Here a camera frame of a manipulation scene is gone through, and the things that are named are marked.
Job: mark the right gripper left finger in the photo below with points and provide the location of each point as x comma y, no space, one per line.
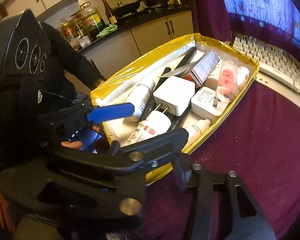
69,184

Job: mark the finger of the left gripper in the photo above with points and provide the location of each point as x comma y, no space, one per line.
112,112

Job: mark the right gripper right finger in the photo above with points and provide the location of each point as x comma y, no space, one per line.
239,214

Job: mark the red label white bottle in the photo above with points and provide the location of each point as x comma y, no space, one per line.
155,124

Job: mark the white charger adapter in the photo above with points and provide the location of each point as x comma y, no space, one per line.
175,94

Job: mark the grey ointment tube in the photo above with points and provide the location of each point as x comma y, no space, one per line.
179,71

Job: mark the silver red carton box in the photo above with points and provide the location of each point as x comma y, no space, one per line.
202,68

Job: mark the red item plastic packet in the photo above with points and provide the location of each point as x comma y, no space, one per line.
227,87

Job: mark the white paper tube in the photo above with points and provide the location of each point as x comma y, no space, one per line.
108,93

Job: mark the small white dropper bottle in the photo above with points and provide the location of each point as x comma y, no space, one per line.
195,131

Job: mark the white bottle labelled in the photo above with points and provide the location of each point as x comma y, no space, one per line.
212,80

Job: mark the large white pill bottle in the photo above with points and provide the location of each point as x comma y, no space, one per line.
243,76

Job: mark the person hand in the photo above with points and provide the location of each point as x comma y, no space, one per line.
78,144

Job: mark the smartphone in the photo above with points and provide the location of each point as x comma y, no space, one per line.
88,137

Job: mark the maroon table cloth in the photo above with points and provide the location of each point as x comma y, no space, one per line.
260,140

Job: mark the green rag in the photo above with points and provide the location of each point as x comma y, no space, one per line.
107,30

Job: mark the cooking oil bottle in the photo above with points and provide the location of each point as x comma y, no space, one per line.
92,20

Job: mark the yellow taped white box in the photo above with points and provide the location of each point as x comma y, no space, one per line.
165,58

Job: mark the dark sauce bottle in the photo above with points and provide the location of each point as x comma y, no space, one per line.
109,13

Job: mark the white kitchen cabinets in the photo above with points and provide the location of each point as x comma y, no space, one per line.
143,31

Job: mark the small white plug adapter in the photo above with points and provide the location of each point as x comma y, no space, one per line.
202,104

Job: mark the black frying pan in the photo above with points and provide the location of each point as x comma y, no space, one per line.
122,10

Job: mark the maroon cloth over monitor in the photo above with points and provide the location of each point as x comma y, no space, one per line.
276,22

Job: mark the white computer keyboard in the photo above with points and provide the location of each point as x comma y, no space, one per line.
278,70

